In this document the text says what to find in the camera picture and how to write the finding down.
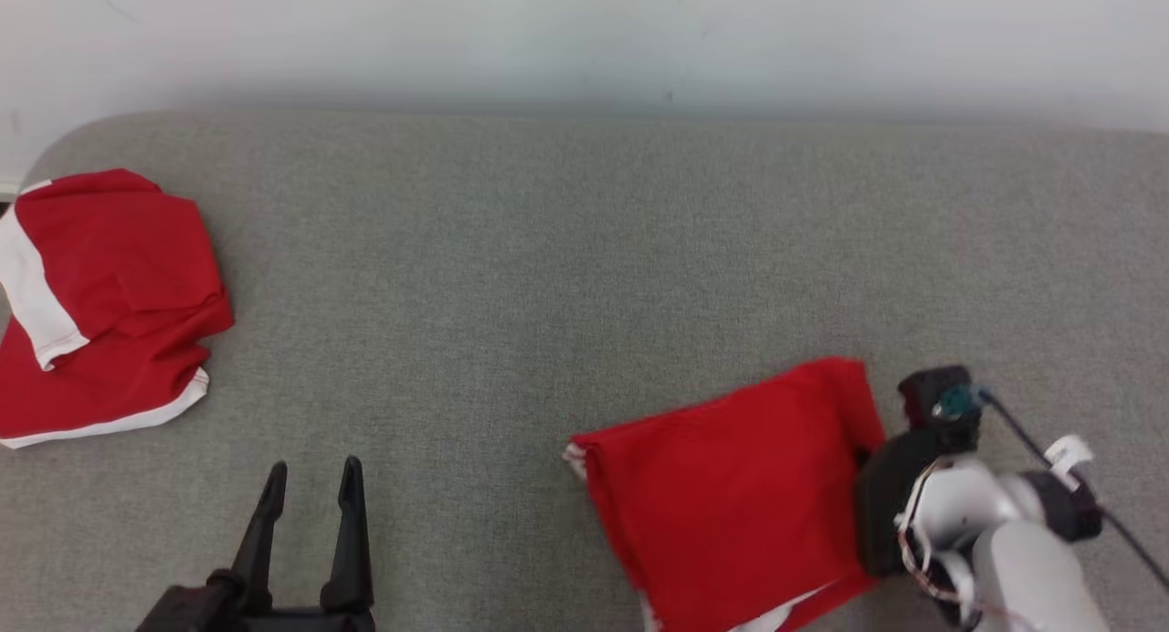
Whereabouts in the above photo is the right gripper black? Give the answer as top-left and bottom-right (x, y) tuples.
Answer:
(854, 428), (951, 576)

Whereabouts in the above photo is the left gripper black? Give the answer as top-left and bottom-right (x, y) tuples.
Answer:
(135, 456), (377, 632)

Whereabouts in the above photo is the red basketball jersey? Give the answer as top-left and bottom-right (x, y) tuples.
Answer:
(563, 358), (889, 632)

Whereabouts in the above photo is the red basketball shorts white trim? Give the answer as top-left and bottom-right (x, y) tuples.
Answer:
(0, 168), (236, 450)

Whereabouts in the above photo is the grey fabric sofa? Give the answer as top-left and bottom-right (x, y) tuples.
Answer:
(0, 111), (1169, 632)

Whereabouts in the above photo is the white cable label tag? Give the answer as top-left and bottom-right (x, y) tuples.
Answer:
(1046, 436), (1094, 473)

